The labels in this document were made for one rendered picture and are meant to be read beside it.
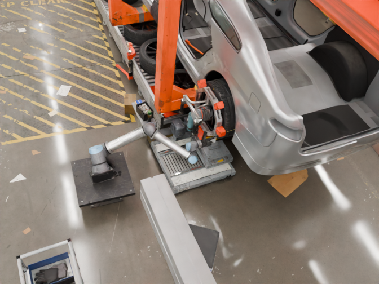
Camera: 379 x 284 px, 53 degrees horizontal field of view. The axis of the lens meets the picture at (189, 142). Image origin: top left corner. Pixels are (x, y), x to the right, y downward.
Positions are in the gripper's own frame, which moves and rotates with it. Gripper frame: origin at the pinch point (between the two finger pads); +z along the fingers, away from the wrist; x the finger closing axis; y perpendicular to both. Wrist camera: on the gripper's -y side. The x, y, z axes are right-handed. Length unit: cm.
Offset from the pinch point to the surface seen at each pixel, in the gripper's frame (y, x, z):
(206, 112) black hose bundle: -31.7, 25.1, -16.5
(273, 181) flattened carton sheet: 76, -13, 70
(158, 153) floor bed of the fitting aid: 11, -68, -52
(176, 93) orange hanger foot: -57, -37, -22
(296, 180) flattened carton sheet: 82, -7, 100
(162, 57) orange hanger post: -97, 6, -44
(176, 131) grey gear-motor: -12, -52, -28
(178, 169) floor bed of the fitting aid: 34, -48, -37
